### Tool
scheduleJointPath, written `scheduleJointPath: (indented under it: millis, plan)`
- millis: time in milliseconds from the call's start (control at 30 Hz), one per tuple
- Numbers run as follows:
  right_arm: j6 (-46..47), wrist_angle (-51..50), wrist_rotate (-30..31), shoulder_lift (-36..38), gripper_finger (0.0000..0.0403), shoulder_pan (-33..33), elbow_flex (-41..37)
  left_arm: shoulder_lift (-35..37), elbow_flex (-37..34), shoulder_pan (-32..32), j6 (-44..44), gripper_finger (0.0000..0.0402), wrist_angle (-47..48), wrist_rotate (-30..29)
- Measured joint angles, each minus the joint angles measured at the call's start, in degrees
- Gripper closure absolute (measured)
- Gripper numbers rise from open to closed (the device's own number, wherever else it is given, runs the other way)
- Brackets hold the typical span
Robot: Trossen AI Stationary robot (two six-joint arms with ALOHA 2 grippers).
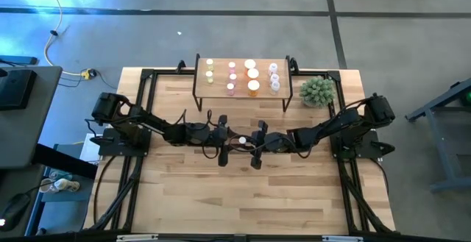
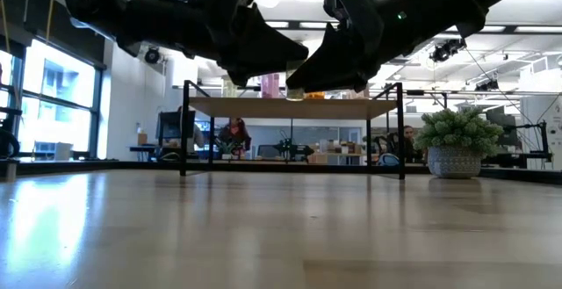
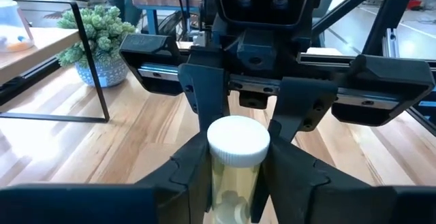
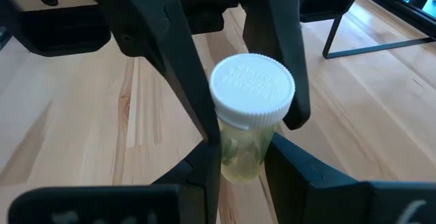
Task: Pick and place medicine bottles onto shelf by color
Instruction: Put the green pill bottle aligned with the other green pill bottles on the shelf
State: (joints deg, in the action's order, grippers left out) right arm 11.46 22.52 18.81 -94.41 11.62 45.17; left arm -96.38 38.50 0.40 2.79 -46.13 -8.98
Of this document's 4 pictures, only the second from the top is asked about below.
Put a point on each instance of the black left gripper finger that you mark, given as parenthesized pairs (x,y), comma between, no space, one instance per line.
(263,47)
(241,78)

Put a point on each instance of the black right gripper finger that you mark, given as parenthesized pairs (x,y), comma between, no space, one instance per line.
(338,74)

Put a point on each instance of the clear medicine bottle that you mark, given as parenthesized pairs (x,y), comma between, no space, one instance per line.
(358,95)

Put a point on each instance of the pink translucent medicine bottle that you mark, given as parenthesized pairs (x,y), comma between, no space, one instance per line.
(270,88)

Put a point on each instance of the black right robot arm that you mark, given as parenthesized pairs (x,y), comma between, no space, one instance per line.
(439,8)

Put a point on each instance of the black background robot arm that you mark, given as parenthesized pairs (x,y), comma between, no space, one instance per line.
(294,150)

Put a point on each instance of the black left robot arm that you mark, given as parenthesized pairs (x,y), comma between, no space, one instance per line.
(145,21)

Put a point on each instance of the person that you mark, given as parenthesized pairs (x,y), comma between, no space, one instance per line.
(235,137)
(197,135)
(409,142)

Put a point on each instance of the small green background plant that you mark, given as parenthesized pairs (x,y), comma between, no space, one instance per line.
(227,149)

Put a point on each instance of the background wooden desk with boxes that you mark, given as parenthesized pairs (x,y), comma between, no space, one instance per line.
(336,153)

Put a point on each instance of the black computer monitor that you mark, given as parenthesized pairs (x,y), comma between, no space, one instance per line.
(173,128)

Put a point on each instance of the black ceiling spotlight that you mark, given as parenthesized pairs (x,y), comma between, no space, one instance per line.
(152,55)

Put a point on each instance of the black ceiling-mounted device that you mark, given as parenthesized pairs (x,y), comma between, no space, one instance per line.
(448,51)

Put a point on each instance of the green potted plant grey pot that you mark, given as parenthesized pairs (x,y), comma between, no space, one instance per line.
(456,139)

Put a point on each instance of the small white box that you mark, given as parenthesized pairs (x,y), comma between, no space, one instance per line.
(63,152)

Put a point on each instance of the black background robot rig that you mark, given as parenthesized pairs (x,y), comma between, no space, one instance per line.
(543,144)

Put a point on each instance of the black curved fixture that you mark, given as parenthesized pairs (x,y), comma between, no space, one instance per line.
(9,110)

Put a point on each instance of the wooden shelf black metal frame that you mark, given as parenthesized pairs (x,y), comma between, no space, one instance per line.
(285,108)

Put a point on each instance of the black rail with light strips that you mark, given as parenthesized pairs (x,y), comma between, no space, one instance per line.
(535,29)

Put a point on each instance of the black aluminium table frame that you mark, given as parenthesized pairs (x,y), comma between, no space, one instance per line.
(66,166)

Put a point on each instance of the small grey post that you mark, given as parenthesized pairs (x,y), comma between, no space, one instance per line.
(11,170)

